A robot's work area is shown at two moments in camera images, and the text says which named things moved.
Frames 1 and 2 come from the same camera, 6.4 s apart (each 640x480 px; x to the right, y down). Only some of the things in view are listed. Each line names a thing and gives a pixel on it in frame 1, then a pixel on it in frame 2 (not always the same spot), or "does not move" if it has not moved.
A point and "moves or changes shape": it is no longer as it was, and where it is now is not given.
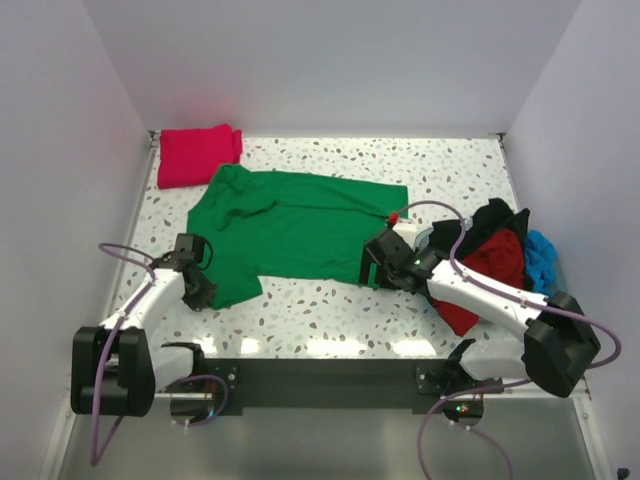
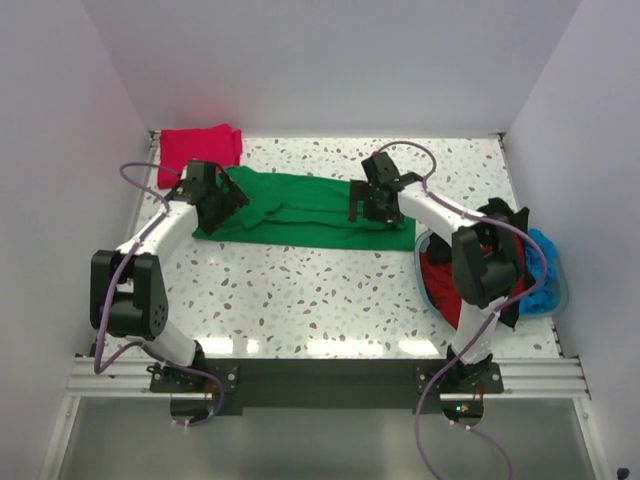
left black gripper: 206,295 -> 232,201
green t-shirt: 274,226 moves or changes shape
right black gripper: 366,261 -> 361,191
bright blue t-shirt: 540,260 does not move
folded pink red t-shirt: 191,156 does not move
